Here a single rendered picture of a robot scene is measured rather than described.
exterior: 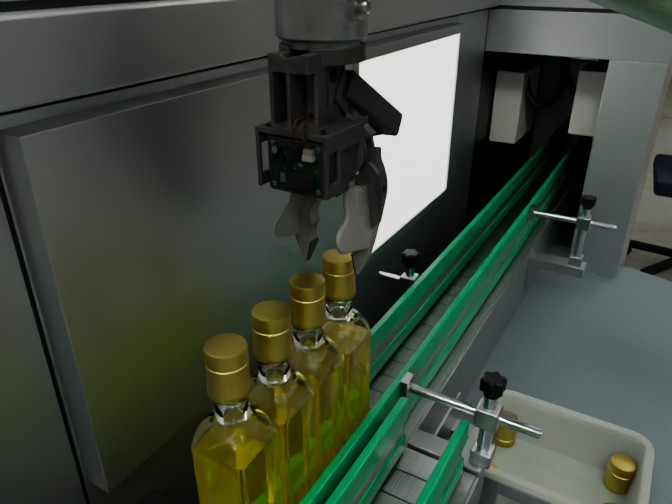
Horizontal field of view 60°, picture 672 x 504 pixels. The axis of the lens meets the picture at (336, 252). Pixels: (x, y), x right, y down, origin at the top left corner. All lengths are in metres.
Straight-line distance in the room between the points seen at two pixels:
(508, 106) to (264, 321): 1.18
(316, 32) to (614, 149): 1.04
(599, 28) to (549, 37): 0.10
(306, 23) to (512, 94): 1.14
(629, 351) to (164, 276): 0.95
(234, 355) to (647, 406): 0.84
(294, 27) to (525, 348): 0.87
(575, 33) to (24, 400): 1.21
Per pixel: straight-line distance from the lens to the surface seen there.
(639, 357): 1.26
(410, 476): 0.74
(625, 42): 1.39
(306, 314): 0.54
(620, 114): 1.41
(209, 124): 0.57
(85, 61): 0.49
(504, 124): 1.58
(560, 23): 1.40
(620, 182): 1.44
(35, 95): 0.46
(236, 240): 0.63
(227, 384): 0.46
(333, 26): 0.47
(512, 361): 1.16
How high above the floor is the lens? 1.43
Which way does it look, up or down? 27 degrees down
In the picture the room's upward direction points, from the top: straight up
